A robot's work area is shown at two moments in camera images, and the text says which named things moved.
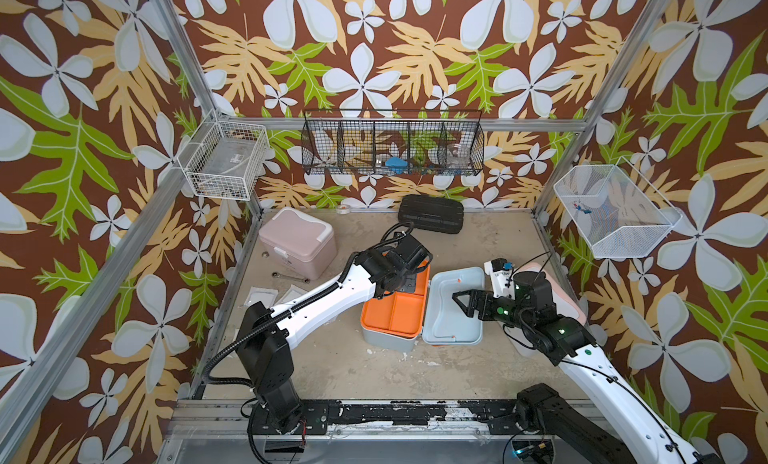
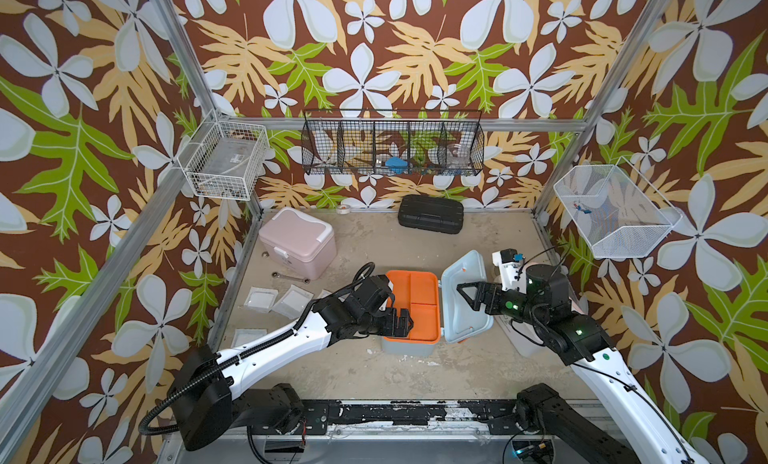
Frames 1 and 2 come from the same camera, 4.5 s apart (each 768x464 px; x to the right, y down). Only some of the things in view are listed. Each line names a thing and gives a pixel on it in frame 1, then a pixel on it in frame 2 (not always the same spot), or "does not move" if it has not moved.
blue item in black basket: x=396 y=163 does not move
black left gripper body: x=400 y=281 -> x=363 y=321
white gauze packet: x=266 y=296 does not move
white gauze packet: x=291 y=294 does not move
